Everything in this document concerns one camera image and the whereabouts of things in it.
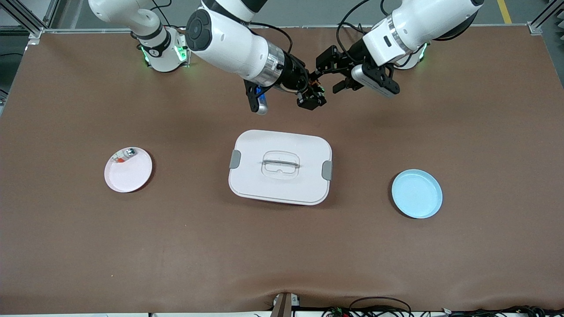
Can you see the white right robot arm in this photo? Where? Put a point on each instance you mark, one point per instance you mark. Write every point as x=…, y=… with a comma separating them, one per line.
x=229, y=44

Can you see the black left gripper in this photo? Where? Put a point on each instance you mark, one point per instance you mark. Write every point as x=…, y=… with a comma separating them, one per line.
x=351, y=60

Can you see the round light blue plate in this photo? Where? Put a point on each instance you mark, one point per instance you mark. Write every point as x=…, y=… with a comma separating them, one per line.
x=416, y=193

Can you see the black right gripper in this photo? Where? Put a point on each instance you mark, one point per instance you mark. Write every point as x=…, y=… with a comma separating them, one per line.
x=294, y=78

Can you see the aluminium frame profile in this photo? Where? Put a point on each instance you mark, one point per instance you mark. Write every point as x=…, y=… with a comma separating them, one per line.
x=535, y=27
x=35, y=31

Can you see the white and green switch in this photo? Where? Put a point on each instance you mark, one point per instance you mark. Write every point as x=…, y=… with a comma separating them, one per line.
x=128, y=152

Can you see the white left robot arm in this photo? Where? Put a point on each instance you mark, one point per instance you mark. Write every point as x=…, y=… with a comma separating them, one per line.
x=418, y=22

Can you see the white lidded storage box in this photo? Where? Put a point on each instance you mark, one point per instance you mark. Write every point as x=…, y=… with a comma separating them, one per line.
x=282, y=185

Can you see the round pink plate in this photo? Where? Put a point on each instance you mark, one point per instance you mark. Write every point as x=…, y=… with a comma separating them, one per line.
x=128, y=178

